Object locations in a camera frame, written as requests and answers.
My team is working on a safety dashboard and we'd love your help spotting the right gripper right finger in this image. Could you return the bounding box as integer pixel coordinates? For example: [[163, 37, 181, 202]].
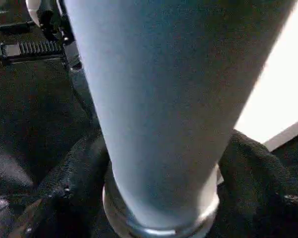
[[210, 129, 298, 238]]

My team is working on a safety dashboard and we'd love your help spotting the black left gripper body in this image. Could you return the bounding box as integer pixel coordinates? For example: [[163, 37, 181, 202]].
[[0, 0, 83, 73]]

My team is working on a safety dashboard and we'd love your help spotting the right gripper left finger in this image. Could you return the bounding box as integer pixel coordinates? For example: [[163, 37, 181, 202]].
[[12, 135, 113, 238]]

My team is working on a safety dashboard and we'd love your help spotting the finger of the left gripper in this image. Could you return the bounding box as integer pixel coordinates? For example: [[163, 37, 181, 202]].
[[70, 67, 101, 122]]

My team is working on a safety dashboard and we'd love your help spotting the white plastic table leg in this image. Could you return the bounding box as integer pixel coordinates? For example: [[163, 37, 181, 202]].
[[64, 0, 298, 238]]

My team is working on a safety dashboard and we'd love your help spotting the white plastic table top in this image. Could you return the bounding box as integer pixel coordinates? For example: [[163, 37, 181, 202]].
[[234, 0, 298, 152]]

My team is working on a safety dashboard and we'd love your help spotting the black glossy mat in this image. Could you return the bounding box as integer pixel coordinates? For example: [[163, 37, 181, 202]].
[[0, 14, 298, 238]]

